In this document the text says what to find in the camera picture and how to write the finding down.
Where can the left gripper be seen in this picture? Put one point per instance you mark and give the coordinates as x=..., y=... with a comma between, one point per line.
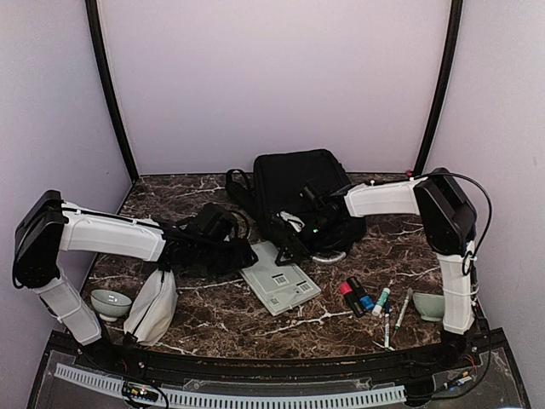
x=242, y=259

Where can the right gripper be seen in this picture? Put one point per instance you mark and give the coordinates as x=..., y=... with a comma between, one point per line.
x=294, y=250

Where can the grey notebook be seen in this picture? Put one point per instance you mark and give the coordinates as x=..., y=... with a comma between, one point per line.
x=279, y=288

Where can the black student bag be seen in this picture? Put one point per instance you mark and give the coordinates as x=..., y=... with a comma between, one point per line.
x=275, y=185

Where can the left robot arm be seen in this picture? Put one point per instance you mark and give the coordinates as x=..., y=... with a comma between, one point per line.
x=54, y=225

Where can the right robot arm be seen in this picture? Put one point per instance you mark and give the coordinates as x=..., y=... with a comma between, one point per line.
x=448, y=219

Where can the pink highlighter marker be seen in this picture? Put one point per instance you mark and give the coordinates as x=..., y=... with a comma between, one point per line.
x=351, y=299

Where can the blue highlighter marker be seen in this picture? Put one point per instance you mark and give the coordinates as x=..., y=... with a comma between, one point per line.
x=362, y=295

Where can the white pencil pouch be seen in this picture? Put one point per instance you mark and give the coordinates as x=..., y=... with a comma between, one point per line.
x=152, y=311

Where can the green whiteboard pen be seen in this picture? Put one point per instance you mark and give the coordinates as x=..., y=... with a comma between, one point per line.
x=402, y=311

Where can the left pale green bowl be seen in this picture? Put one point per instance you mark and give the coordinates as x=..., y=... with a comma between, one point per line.
x=110, y=305

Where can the pale green bowl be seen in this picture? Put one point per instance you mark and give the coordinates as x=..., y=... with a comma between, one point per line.
x=431, y=307
x=110, y=305

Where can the right pale green bowl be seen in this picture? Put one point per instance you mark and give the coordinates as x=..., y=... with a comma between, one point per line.
x=431, y=307

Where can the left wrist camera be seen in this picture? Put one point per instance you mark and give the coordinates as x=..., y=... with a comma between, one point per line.
x=213, y=222

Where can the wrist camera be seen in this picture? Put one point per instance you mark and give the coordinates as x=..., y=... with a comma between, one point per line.
x=213, y=222
x=312, y=199

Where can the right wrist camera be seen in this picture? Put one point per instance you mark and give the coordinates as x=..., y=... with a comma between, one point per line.
x=312, y=199

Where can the white slotted cable duct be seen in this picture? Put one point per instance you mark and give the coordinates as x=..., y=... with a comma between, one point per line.
x=208, y=394

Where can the black front rail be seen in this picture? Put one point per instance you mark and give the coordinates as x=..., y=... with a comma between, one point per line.
x=418, y=365

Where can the left black frame post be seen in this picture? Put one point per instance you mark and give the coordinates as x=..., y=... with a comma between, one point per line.
x=107, y=85

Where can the black frame post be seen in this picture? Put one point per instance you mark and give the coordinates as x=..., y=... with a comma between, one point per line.
x=107, y=85
x=448, y=55

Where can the right black frame post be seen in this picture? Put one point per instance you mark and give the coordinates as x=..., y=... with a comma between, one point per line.
x=448, y=55

